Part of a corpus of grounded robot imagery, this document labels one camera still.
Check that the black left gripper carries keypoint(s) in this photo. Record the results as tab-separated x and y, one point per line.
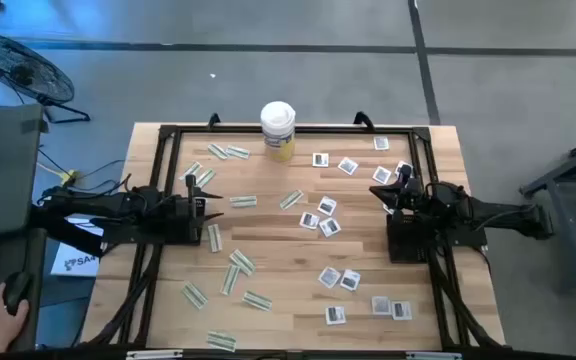
178	210

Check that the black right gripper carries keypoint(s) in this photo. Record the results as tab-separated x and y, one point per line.
410	195

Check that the white alcohol wipe packet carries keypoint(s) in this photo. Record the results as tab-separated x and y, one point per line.
381	305
329	277
401	310
350	280
330	227
397	169
382	175
309	220
387	210
335	315
327	205
381	143
320	159
348	166

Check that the green striped bandage packet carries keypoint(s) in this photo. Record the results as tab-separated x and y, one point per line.
190	170
242	262
217	151
230	279
238	152
194	295
243	201
257	300
214	237
221	341
291	199
205	177

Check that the Lysol wipes canister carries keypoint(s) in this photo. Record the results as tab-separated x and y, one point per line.
278	125

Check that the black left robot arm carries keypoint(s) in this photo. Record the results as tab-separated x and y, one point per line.
93	202

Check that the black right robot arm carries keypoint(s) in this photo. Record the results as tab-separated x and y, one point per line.
493	212

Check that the black plastic mesh basket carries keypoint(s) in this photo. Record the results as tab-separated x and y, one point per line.
180	235
408	245

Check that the yellow power plug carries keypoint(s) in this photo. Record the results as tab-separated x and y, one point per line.
70	176

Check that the white printed paper sign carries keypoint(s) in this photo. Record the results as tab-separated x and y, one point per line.
75	262

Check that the white plate on beam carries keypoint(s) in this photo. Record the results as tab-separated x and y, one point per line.
433	355
154	354

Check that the black overhead rig beam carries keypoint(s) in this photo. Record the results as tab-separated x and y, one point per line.
288	356

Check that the dark grey computer monitor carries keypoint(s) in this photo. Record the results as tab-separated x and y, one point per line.
3	165

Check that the black computer mouse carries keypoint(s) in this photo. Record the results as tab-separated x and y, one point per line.
15	290

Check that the black floor fan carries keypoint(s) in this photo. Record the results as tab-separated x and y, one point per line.
20	70

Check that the black aluminium table frame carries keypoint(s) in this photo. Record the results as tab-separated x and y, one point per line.
343	129

